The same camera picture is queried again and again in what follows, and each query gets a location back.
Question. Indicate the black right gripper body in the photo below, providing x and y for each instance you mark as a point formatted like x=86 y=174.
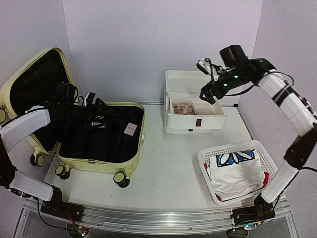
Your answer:
x=233 y=79

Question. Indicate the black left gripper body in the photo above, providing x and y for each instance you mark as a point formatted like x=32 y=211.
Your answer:
x=84 y=115

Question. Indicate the white three-drawer storage cabinet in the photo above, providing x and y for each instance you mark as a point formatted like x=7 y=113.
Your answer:
x=184 y=86

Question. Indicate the pale green hard-shell suitcase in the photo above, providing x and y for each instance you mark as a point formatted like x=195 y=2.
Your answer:
x=103 y=148

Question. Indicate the small pink card box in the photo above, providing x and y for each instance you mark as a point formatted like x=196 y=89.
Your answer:
x=130 y=129

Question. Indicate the white printed t-shirt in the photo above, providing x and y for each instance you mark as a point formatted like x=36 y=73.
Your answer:
x=234 y=158

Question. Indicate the white plastic mesh basket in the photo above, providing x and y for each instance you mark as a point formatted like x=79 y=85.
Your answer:
x=267 y=165

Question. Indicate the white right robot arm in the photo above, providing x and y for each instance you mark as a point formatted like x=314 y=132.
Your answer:
x=303 y=118

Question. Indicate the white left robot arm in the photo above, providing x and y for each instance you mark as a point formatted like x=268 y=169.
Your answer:
x=79 y=189

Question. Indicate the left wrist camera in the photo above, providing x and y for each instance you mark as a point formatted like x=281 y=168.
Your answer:
x=88 y=98

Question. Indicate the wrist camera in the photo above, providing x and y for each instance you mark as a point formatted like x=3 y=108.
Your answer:
x=206 y=66
x=88 y=98

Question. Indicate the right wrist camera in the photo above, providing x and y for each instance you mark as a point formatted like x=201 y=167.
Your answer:
x=206 y=66

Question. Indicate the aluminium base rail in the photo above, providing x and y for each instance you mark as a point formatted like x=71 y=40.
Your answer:
x=35 y=221

